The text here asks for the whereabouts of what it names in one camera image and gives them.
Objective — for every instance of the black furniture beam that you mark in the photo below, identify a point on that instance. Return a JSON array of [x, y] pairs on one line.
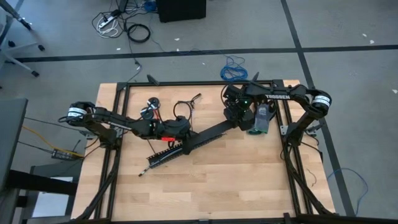
[[40, 182]]

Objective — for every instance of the grey desk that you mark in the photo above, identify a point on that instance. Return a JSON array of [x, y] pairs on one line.
[[12, 140]]

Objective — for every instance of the white power strip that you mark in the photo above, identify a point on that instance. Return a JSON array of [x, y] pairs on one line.
[[107, 21]]

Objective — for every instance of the black controller box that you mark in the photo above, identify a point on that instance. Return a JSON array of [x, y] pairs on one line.
[[63, 154]]

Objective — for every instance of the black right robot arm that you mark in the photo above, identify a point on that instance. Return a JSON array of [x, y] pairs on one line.
[[280, 93]]

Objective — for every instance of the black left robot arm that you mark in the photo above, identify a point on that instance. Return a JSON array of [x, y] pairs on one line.
[[109, 118]]

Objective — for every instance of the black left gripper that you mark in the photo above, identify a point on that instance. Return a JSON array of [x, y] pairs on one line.
[[177, 127]]

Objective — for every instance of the black cabinet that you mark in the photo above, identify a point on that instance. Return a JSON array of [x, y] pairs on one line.
[[182, 11]]

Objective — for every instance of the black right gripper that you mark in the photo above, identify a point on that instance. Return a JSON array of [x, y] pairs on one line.
[[233, 105]]

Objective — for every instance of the grey office chair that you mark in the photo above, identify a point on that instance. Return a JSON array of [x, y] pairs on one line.
[[21, 65]]

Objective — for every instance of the black aluminium table frame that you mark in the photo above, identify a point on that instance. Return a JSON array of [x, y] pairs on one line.
[[202, 83]]

